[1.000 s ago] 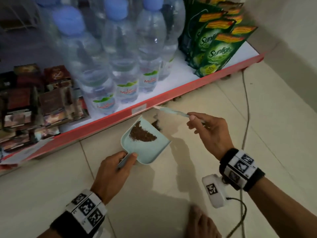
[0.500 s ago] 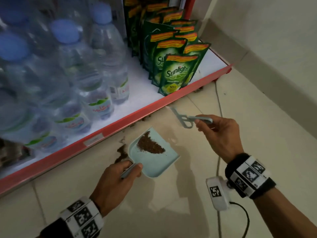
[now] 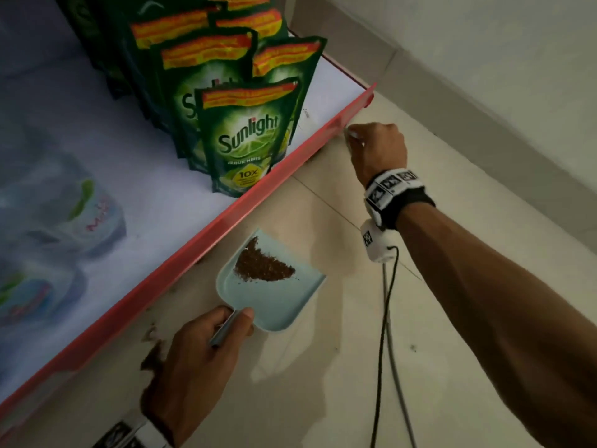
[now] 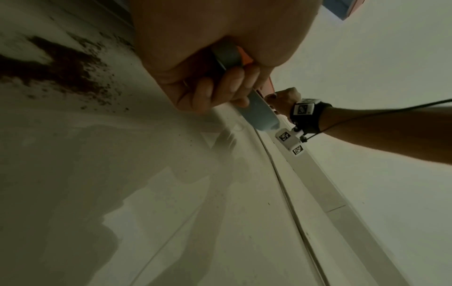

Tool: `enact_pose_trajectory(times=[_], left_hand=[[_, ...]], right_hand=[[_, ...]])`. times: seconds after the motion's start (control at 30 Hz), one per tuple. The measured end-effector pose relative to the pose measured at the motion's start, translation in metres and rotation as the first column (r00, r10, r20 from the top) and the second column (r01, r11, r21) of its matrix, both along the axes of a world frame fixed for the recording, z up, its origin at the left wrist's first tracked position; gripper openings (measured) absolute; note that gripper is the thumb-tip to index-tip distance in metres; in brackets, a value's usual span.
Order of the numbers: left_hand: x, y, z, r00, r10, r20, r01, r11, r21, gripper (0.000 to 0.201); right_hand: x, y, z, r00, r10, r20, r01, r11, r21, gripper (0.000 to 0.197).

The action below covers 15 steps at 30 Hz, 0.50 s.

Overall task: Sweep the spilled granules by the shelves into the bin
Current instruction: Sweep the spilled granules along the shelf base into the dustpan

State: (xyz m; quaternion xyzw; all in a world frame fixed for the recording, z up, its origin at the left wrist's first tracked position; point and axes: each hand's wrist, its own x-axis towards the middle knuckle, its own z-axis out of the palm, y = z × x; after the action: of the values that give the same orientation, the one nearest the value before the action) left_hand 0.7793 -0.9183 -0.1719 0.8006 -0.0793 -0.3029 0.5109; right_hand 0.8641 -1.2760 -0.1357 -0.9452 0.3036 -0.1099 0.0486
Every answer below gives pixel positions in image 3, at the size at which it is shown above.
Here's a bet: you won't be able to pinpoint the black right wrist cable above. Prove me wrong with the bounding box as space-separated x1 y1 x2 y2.
369 246 400 448

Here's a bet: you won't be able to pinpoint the stack of dark green pouches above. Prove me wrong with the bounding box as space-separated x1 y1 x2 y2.
53 0 328 199

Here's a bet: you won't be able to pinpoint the red edged store shelf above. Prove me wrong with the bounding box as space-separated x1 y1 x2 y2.
0 0 377 430

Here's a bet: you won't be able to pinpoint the person's right hand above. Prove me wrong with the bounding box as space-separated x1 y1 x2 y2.
344 121 408 188

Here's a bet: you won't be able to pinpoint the black right wristband with markers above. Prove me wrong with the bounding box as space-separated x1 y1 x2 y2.
363 168 436 230

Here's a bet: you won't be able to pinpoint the person's left hand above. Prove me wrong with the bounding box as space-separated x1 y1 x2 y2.
139 305 256 446

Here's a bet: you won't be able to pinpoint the stack of clear water bottles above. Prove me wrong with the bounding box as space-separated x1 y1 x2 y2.
0 111 127 332

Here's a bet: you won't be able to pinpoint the brown granules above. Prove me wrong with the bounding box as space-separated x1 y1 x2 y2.
139 236 296 375

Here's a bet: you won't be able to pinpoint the light blue plastic dustpan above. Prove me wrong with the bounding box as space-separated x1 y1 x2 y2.
208 228 326 348

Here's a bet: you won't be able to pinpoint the person's right forearm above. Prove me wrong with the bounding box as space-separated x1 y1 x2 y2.
396 202 597 448

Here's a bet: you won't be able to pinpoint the grey floor cable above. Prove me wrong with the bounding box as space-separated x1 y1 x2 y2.
381 263 419 448

